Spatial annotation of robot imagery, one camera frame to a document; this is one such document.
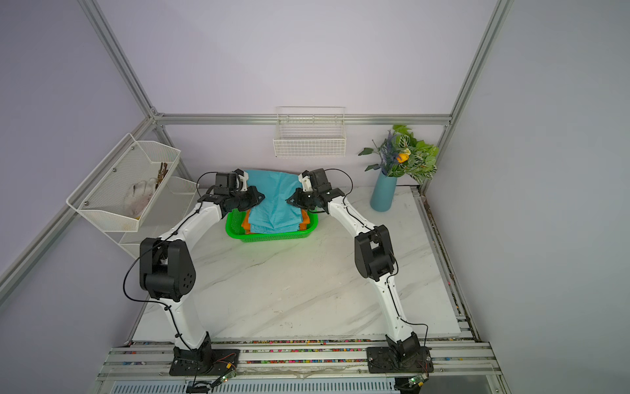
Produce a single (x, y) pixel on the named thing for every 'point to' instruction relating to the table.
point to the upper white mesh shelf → (116, 194)
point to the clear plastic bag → (138, 195)
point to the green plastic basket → (235, 218)
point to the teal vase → (382, 198)
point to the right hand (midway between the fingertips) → (290, 203)
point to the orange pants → (304, 221)
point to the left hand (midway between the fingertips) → (263, 197)
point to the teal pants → (273, 213)
